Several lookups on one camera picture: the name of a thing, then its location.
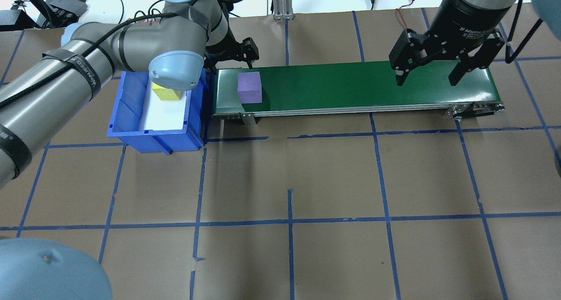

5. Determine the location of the red thin wire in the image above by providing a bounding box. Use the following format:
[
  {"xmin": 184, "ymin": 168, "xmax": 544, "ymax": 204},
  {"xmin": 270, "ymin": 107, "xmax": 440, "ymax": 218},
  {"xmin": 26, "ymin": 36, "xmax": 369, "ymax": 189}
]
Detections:
[{"xmin": 396, "ymin": 0, "xmax": 416, "ymax": 29}]

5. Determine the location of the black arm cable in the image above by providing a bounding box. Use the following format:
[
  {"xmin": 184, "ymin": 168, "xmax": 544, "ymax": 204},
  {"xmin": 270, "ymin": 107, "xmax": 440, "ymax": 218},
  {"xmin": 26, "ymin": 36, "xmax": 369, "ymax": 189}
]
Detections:
[
  {"xmin": 504, "ymin": 0, "xmax": 546, "ymax": 64},
  {"xmin": 0, "ymin": 11, "xmax": 178, "ymax": 107}
]

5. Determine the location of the black flat device box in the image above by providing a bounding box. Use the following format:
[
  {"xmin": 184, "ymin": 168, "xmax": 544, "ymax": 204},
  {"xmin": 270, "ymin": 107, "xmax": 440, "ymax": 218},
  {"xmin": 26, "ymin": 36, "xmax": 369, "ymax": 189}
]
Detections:
[{"xmin": 0, "ymin": 9, "xmax": 32, "ymax": 31}]

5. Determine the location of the yellow foam block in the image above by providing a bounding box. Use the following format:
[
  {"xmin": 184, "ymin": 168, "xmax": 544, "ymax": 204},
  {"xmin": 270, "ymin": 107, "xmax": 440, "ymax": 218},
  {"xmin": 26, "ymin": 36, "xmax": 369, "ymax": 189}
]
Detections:
[{"xmin": 151, "ymin": 82, "xmax": 182, "ymax": 101}]

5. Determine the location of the black network switch box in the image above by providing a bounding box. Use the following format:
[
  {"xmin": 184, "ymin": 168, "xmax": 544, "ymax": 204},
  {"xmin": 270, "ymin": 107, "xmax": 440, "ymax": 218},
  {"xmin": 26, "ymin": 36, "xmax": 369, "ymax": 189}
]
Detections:
[{"xmin": 46, "ymin": 0, "xmax": 89, "ymax": 27}]

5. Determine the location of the aluminium profile post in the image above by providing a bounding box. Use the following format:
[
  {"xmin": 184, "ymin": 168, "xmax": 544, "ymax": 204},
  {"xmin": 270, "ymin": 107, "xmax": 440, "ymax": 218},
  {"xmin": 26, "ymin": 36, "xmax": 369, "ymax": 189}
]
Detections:
[{"xmin": 272, "ymin": 0, "xmax": 294, "ymax": 20}]

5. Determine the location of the purple foam block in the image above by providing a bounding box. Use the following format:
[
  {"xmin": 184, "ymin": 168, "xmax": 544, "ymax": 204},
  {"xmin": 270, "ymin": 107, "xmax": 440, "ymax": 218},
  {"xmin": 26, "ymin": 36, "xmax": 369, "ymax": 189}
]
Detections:
[{"xmin": 237, "ymin": 71, "xmax": 263, "ymax": 104}]

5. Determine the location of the blue plastic storage bin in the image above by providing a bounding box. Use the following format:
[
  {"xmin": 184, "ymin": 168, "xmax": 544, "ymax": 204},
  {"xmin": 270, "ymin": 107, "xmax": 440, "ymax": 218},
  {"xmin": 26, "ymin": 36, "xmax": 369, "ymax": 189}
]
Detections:
[{"xmin": 107, "ymin": 70, "xmax": 210, "ymax": 155}]

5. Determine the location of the green conveyor belt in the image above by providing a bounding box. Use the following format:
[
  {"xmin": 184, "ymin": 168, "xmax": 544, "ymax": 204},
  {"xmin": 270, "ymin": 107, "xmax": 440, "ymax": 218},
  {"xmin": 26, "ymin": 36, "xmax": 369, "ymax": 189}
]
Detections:
[{"xmin": 212, "ymin": 61, "xmax": 505, "ymax": 126}]

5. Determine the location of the white foam pad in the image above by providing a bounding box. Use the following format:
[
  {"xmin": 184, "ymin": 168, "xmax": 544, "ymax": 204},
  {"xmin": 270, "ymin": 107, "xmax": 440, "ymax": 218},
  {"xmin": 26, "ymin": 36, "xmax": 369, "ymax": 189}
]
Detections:
[{"xmin": 139, "ymin": 83, "xmax": 192, "ymax": 131}]

